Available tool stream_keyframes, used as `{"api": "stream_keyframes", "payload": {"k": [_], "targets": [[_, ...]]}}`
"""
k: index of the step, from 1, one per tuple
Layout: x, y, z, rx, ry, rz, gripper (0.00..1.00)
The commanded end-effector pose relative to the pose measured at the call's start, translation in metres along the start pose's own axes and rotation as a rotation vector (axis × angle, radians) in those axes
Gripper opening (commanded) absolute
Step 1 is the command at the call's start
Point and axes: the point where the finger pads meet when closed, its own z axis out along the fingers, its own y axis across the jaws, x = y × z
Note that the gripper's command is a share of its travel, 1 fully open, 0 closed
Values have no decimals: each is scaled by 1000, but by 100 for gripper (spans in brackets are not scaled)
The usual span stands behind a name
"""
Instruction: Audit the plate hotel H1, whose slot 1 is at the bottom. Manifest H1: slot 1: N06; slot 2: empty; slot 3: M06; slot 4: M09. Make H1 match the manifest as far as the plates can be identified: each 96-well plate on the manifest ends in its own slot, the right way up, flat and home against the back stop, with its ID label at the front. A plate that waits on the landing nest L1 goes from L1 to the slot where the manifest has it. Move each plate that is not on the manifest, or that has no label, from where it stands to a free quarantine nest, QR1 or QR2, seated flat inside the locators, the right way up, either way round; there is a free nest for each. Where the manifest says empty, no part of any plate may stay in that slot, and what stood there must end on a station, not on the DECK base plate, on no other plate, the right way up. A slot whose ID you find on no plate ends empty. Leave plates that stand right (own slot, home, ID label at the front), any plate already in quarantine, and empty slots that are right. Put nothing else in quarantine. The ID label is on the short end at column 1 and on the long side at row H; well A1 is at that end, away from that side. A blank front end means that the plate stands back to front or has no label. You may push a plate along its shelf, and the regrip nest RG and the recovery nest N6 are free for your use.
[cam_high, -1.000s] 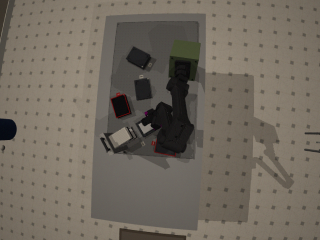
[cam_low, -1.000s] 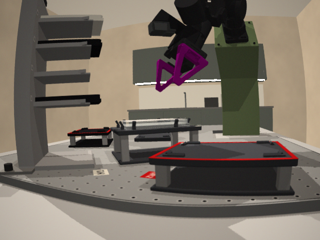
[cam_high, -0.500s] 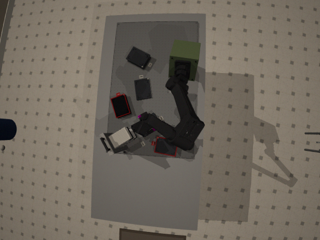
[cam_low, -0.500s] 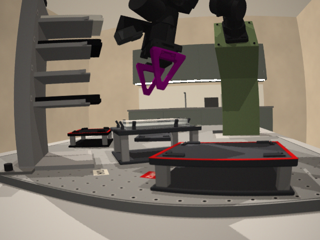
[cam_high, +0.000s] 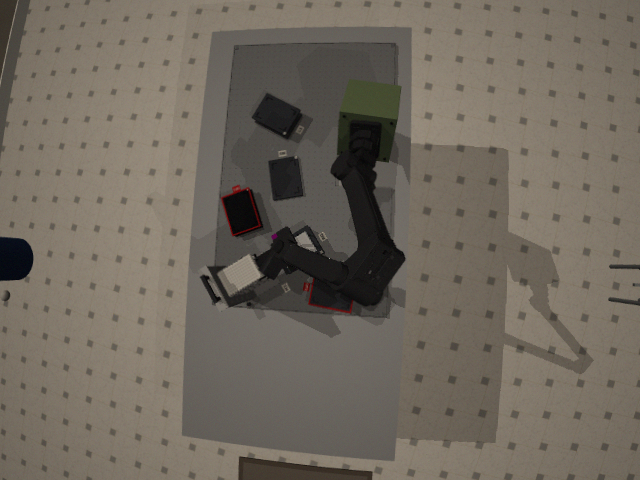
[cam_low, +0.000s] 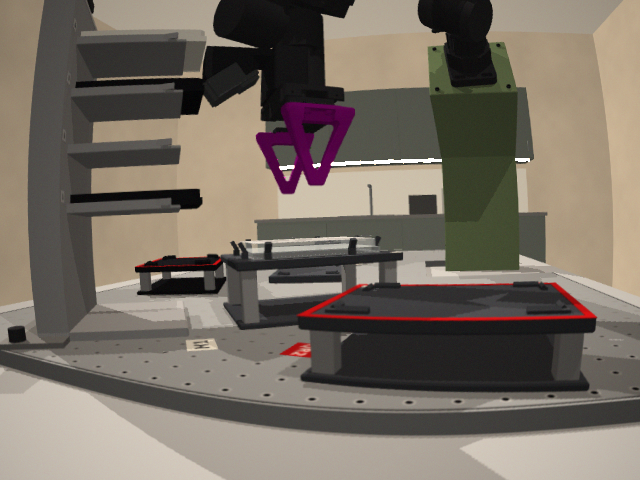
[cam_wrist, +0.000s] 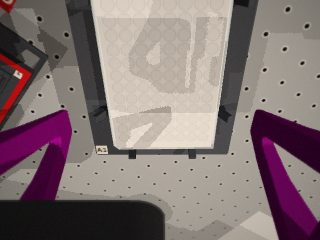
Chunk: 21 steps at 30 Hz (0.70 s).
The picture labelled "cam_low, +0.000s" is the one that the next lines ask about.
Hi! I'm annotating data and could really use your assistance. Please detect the grey shelf rack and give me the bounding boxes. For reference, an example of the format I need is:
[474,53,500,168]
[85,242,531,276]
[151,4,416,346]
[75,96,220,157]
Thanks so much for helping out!
[28,0,189,341]

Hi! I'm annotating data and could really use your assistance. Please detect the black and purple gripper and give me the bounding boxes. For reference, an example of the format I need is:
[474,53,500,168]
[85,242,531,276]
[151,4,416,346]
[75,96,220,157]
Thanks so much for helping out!
[256,47,355,194]

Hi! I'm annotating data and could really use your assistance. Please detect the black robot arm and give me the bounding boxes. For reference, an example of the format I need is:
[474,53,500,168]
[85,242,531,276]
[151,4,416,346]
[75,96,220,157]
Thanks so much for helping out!
[202,0,497,108]

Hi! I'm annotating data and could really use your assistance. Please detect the white well plate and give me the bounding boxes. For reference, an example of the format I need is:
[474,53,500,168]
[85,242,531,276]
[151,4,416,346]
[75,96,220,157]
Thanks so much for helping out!
[241,237,380,260]

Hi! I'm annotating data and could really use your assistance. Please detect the black cylinder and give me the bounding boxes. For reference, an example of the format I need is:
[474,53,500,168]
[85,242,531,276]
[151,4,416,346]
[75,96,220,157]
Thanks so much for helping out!
[8,326,26,343]

